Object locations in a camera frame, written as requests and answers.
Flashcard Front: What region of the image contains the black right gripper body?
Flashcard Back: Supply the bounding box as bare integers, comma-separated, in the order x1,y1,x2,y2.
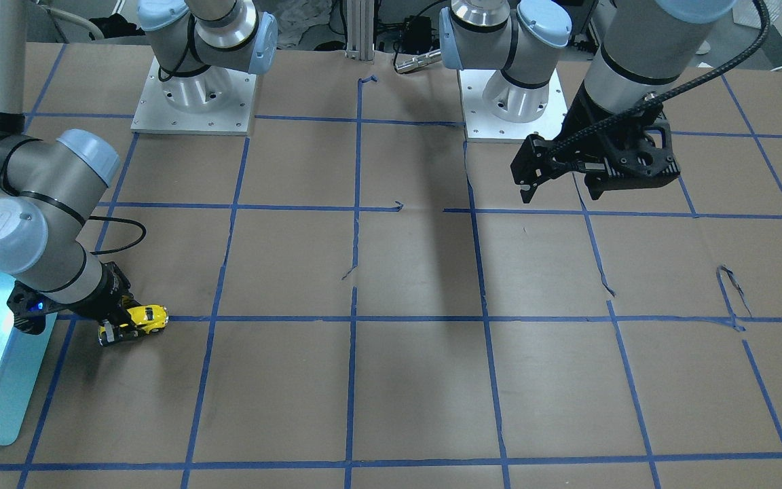
7,261,135,335

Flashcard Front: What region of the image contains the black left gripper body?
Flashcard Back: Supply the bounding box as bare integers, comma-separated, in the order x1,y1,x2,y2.
559,105,682,191

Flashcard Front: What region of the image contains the yellow toy beetle car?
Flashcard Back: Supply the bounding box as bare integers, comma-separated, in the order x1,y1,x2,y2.
105,304,170,340

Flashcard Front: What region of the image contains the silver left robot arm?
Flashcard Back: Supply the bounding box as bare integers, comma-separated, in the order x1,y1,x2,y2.
439,1,734,203

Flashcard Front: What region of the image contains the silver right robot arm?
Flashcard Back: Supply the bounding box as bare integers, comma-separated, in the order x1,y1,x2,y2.
0,1,278,346

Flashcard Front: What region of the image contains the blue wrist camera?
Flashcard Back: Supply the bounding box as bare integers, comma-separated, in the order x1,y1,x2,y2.
6,280,62,336

